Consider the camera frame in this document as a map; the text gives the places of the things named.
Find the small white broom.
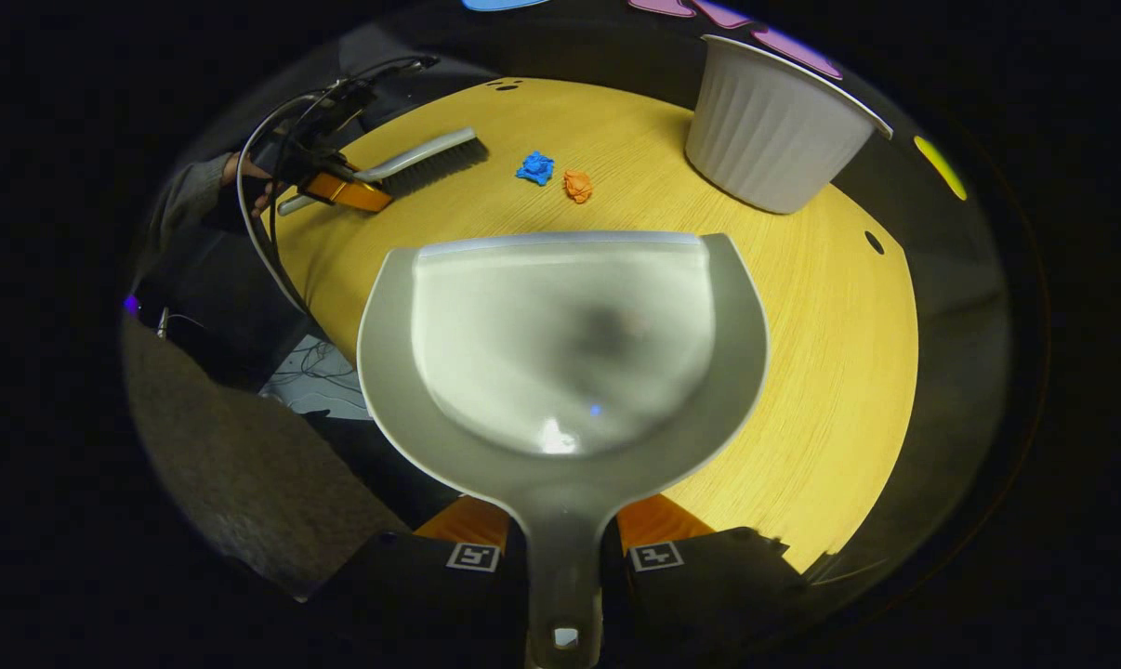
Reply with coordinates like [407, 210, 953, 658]
[277, 127, 490, 217]

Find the grey-brown cloth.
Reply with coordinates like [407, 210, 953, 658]
[122, 316, 413, 600]

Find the bundle of thin cables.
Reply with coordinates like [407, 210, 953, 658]
[268, 336, 366, 419]

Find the white ribbed garbage bin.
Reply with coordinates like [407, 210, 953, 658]
[684, 34, 894, 216]

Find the black backdrop cloth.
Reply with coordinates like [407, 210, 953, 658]
[319, 0, 1015, 596]

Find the wooden desktop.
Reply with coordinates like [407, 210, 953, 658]
[272, 77, 920, 575]

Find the grey dustpan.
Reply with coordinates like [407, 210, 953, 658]
[356, 230, 771, 669]

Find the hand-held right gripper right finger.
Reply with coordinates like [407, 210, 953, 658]
[602, 493, 810, 664]

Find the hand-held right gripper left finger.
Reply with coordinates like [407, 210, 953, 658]
[311, 494, 530, 668]

